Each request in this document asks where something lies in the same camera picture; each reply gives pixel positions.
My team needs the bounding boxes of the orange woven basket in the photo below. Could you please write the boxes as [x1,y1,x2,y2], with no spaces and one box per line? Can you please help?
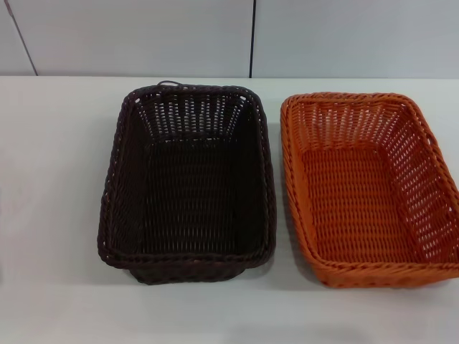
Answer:
[280,91,459,289]

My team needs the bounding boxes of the dark brown woven basket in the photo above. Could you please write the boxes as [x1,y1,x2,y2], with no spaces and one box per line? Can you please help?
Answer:
[96,80,277,287]

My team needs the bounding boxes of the black vertical wall strip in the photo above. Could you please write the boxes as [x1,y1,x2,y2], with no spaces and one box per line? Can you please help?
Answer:
[250,0,258,78]

